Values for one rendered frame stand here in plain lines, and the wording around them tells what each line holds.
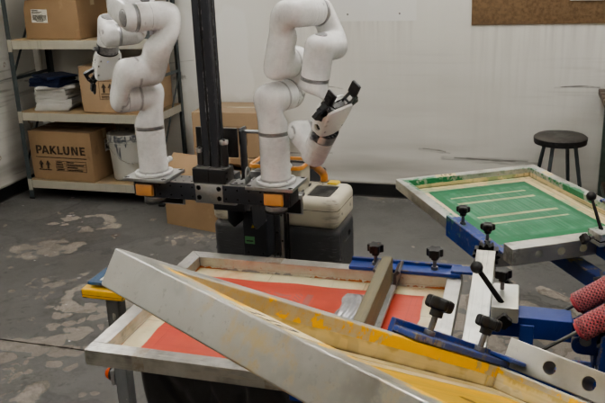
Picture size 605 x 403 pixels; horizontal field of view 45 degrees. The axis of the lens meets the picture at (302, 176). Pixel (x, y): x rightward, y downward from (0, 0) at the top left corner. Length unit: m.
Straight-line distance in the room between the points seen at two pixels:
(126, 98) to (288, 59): 0.53
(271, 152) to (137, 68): 0.48
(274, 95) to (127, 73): 0.45
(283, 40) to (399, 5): 3.32
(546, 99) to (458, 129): 0.65
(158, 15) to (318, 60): 0.51
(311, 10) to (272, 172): 0.51
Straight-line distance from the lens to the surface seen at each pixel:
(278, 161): 2.24
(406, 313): 1.86
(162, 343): 1.79
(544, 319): 1.70
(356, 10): 5.48
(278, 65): 2.17
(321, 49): 2.06
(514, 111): 5.45
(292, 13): 2.07
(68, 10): 5.86
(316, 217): 2.85
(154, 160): 2.44
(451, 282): 1.96
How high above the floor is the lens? 1.81
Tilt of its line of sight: 17 degrees down
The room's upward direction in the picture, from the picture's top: 2 degrees counter-clockwise
